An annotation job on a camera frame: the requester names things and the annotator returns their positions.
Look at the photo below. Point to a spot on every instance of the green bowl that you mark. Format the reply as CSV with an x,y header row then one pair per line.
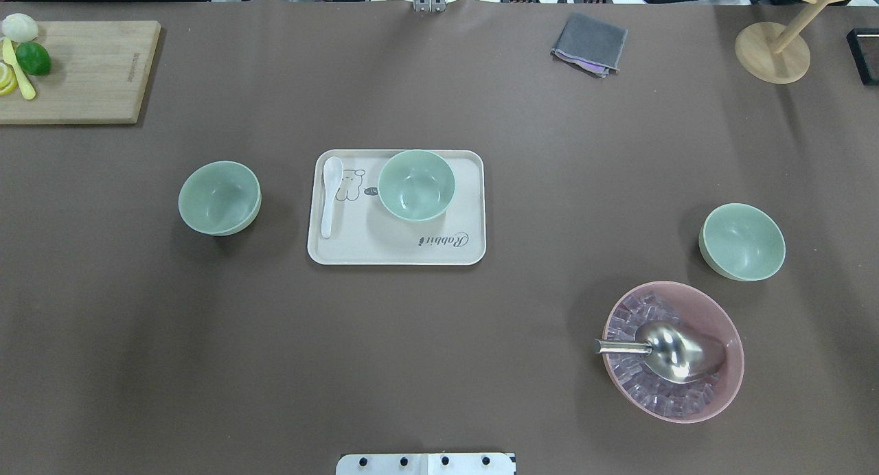
x,y
220,199
416,185
742,243

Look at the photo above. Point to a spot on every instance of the green bowl on tray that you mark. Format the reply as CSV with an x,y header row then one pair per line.
x,y
416,185

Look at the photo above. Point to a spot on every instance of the beige rabbit tray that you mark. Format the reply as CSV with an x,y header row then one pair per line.
x,y
365,233

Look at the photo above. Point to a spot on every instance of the white ceramic spoon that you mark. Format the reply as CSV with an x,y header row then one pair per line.
x,y
332,178

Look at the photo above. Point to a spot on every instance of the folded grey cloth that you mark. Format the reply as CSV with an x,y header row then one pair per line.
x,y
593,45

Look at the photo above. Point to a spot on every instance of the pink bowl with ice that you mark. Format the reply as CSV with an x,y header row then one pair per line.
x,y
683,305

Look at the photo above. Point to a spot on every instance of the metal ice scoop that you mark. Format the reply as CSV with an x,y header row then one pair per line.
x,y
673,352

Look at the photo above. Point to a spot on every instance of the wooden cutting board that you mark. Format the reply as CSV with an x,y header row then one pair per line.
x,y
100,71

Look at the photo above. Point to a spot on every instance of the wooden stand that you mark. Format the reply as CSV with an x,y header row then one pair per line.
x,y
776,53

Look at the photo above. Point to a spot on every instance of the green lime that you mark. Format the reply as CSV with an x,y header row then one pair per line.
x,y
33,58

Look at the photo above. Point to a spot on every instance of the lemon slice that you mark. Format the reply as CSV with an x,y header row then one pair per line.
x,y
8,79

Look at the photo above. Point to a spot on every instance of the black box right edge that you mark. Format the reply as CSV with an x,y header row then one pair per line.
x,y
863,44

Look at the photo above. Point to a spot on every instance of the yellow plastic knife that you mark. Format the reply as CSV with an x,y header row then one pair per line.
x,y
24,84

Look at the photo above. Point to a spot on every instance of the white garlic bulb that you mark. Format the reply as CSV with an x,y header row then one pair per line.
x,y
20,28

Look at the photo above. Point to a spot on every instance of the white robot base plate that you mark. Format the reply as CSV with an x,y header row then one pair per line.
x,y
428,463

